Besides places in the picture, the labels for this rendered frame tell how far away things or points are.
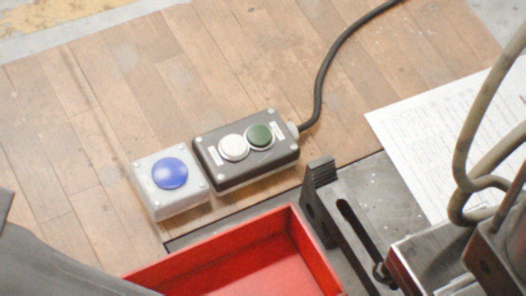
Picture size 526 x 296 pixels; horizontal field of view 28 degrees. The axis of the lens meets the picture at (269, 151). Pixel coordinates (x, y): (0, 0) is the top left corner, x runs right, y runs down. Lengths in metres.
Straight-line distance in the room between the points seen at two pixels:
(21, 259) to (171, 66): 0.65
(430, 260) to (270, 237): 0.30
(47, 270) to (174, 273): 0.46
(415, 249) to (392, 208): 0.30
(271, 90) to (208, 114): 0.08
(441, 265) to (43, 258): 0.37
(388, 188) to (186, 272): 0.25
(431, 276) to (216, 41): 0.52
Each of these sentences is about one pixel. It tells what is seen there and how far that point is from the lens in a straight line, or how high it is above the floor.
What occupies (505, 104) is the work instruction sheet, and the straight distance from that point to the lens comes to 1.31.
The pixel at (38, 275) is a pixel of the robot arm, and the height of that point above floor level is 1.33.
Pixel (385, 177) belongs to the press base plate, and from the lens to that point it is 1.21.
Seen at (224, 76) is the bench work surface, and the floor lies 0.90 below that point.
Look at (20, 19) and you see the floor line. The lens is 2.50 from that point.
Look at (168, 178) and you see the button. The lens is 1.14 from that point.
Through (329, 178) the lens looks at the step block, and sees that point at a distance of 1.12.
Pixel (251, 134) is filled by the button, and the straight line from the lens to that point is 1.18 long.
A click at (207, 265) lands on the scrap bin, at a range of 1.13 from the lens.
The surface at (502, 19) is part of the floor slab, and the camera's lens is 2.61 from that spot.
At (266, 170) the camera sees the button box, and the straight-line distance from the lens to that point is 1.18.
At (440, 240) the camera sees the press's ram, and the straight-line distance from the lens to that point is 0.91.
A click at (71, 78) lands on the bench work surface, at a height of 0.90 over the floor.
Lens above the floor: 1.92
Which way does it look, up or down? 58 degrees down
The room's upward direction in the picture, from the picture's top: 9 degrees clockwise
